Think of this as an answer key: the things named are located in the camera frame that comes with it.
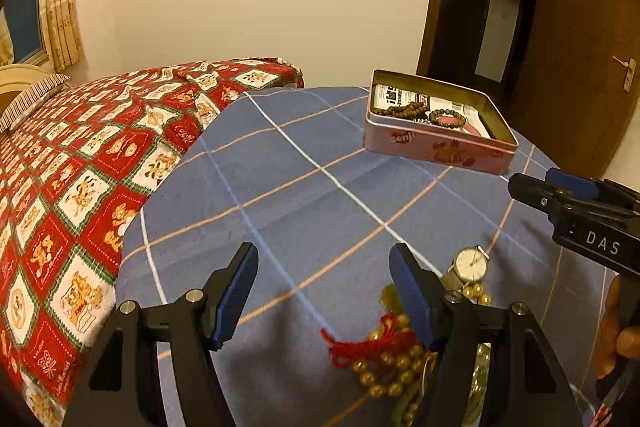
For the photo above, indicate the blue plaid tablecloth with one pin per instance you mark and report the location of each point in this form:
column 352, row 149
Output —
column 300, row 187

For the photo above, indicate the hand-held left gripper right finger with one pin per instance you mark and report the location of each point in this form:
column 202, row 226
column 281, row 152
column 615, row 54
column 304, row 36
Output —
column 411, row 302

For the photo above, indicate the brown wooden door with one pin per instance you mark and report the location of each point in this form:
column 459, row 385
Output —
column 565, row 57

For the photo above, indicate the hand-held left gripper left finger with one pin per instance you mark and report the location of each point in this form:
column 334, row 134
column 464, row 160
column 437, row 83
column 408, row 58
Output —
column 234, row 302

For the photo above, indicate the gold wrist watch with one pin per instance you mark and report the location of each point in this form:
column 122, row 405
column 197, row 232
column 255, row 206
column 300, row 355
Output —
column 470, row 263

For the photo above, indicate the window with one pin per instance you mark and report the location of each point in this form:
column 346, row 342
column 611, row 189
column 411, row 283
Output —
column 25, row 17

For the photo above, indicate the pink tin box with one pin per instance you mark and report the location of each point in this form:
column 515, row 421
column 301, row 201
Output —
column 430, row 152

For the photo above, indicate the green jade bangle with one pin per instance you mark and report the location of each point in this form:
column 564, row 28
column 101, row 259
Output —
column 475, row 387

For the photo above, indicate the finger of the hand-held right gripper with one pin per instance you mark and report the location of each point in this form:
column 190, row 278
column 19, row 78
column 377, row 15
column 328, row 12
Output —
column 570, row 184
column 530, row 189

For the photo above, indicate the red patterned bed blanket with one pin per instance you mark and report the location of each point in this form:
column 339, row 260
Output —
column 100, row 187

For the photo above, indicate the striped pillow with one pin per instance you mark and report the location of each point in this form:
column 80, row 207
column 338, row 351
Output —
column 32, row 99

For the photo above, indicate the cream bed headboard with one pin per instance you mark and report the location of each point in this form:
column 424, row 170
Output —
column 17, row 74

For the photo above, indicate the person's right hand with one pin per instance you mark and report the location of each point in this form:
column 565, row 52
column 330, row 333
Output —
column 611, row 332

